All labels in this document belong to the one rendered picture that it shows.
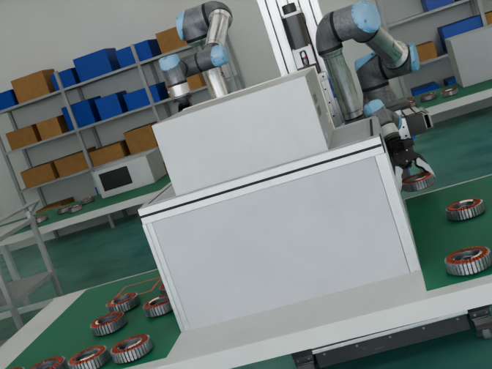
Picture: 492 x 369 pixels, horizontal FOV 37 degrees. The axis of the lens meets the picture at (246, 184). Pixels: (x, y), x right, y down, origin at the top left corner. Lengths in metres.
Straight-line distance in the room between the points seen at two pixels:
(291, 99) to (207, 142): 0.25
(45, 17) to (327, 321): 8.31
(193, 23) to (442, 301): 1.76
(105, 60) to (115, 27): 0.66
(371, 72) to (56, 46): 7.05
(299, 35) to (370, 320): 1.68
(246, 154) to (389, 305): 0.54
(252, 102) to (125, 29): 7.58
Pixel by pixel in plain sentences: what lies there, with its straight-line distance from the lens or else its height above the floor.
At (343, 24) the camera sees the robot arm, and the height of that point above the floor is 1.41.
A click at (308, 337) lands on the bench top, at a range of 1.84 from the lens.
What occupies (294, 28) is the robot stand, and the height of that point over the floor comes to 1.46.
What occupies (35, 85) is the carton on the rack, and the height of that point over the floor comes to 1.93.
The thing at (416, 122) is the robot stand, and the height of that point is 0.92.
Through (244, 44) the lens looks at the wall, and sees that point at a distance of 9.14.
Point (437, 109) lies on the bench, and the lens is 4.93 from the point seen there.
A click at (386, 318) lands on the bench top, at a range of 1.81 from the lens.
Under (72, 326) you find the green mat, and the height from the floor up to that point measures 0.75.
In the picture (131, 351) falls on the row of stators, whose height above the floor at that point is 0.78.
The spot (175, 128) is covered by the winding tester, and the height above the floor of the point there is 1.29.
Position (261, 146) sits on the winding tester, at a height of 1.18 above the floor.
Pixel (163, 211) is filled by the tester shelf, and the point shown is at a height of 1.09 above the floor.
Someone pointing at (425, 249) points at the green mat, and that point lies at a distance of 2.14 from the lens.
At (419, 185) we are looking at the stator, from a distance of 2.59.
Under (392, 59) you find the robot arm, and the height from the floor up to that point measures 1.22.
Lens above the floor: 1.40
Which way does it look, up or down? 9 degrees down
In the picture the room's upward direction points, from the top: 19 degrees counter-clockwise
